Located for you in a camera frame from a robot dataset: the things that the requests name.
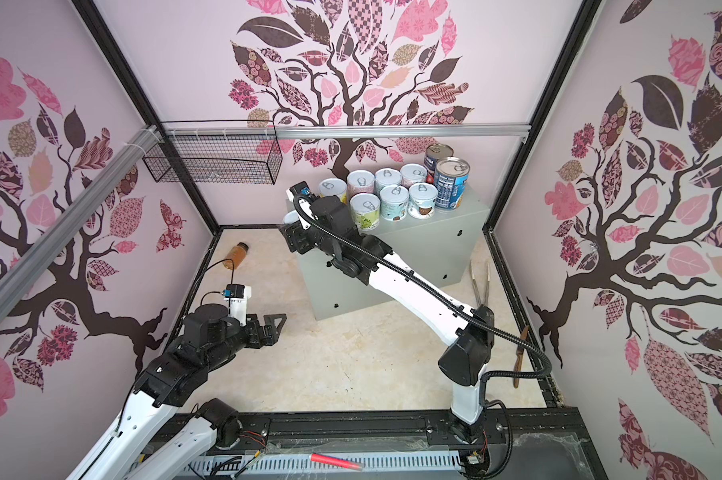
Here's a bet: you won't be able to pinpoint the black mounting rail base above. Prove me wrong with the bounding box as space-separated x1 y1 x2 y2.
87 407 608 480

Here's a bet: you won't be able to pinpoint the grey metal cabinet box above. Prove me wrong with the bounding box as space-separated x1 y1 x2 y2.
299 187 489 320

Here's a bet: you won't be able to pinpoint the teal can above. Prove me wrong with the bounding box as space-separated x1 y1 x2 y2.
375 168 402 194
379 185 409 222
407 183 438 219

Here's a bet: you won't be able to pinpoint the pink marker pen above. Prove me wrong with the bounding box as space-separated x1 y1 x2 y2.
310 454 363 471

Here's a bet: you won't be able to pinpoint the black wire basket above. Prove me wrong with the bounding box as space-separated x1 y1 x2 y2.
142 120 284 185

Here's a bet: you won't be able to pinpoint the aluminium rail wall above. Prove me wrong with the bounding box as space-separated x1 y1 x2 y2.
165 123 531 140
0 126 160 324

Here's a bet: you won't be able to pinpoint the aluminium rail back wall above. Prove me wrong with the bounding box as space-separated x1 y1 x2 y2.
165 123 531 140

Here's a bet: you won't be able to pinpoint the wooden handled knife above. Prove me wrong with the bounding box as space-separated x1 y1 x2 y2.
512 326 530 389

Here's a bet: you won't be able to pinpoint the yellow label can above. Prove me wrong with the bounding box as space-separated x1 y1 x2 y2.
319 178 347 204

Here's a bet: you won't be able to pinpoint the white slotted cable duct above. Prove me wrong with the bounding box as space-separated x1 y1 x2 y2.
175 451 464 479

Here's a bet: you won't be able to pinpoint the la sicilia tomato can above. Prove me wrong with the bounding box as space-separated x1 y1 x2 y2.
423 143 454 184

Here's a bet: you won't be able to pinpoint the pink can white lid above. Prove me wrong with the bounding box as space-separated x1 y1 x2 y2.
400 163 428 188

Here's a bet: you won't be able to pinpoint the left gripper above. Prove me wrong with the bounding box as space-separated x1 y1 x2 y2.
205 313 286 371

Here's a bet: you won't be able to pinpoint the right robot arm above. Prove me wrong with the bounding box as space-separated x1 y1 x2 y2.
279 184 552 442

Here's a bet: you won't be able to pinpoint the blue label tall can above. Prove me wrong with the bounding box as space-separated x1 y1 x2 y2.
434 157 470 210

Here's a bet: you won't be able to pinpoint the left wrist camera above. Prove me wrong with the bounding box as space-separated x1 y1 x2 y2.
223 284 252 327

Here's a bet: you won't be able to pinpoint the metal kitchen tongs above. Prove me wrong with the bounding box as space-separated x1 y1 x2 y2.
469 260 491 307

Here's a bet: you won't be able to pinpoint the orange spice jar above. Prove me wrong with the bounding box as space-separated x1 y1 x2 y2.
221 242 249 271

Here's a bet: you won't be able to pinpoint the orange label can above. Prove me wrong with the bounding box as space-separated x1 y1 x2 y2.
283 210 302 228

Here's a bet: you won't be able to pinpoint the aluminium rail left wall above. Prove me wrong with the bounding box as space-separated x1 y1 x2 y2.
0 126 160 324

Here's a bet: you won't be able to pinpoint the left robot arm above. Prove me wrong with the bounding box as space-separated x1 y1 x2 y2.
69 304 287 479

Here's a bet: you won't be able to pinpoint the green label can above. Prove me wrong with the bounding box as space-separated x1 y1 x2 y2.
349 193 380 232

